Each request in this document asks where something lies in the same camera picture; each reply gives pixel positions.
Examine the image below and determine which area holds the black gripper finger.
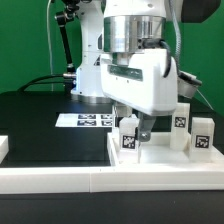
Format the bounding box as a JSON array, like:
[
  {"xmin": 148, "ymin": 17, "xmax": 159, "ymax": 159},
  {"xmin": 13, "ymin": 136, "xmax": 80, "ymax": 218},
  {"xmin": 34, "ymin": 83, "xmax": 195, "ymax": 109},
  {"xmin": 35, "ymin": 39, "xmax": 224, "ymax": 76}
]
[
  {"xmin": 112, "ymin": 103, "xmax": 122, "ymax": 128},
  {"xmin": 138, "ymin": 112, "xmax": 156, "ymax": 141}
]

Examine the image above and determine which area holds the white square table top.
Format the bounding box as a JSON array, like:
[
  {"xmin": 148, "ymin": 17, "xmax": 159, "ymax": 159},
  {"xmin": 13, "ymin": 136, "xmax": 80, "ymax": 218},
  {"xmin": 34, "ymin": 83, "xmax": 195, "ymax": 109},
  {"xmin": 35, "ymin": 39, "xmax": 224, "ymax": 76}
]
[{"xmin": 107, "ymin": 132, "xmax": 224, "ymax": 166}]

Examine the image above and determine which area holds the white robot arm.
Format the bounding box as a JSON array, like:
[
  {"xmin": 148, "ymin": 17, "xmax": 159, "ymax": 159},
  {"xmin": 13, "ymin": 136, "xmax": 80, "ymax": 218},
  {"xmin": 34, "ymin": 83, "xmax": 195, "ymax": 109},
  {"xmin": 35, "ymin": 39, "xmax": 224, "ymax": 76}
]
[{"xmin": 77, "ymin": 0, "xmax": 221, "ymax": 141}]

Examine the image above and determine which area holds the white sheet with tags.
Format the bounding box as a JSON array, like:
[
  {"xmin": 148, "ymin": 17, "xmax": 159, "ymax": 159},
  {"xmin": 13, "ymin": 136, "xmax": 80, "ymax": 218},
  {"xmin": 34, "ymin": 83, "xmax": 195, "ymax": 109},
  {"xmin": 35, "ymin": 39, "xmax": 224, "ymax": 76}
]
[{"xmin": 55, "ymin": 113, "xmax": 113, "ymax": 128}]

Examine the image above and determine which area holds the white front fence bar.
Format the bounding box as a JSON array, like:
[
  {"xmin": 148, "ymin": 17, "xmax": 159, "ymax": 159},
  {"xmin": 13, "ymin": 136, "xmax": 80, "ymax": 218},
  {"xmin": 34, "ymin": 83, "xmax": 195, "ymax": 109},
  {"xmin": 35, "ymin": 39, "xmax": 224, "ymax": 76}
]
[{"xmin": 0, "ymin": 164, "xmax": 224, "ymax": 194}]

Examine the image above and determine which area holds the white fence bar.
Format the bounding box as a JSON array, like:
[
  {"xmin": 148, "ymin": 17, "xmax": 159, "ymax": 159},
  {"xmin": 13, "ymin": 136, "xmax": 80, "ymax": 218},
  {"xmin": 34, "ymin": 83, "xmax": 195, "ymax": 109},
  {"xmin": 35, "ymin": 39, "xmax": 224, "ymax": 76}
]
[
  {"xmin": 0, "ymin": 164, "xmax": 224, "ymax": 194},
  {"xmin": 0, "ymin": 136, "xmax": 9, "ymax": 164}
]

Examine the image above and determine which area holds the white left fence bar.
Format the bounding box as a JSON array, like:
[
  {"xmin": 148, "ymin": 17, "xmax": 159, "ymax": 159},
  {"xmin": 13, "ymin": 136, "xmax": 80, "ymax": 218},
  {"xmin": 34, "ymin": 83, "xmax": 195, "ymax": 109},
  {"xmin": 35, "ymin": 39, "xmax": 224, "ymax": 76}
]
[{"xmin": 0, "ymin": 136, "xmax": 9, "ymax": 164}]

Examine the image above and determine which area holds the black cable bundle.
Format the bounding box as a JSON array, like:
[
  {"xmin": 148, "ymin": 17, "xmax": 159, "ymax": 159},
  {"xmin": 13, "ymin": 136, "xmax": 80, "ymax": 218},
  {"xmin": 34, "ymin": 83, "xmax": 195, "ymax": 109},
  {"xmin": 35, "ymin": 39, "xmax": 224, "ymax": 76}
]
[{"xmin": 17, "ymin": 74, "xmax": 73, "ymax": 93}]

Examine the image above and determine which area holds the thin white cable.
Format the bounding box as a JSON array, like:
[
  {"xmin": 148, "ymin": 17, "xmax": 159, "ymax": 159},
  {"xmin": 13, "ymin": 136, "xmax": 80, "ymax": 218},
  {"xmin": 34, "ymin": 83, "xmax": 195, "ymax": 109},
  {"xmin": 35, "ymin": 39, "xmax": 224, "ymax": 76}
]
[{"xmin": 46, "ymin": 0, "xmax": 55, "ymax": 92}]

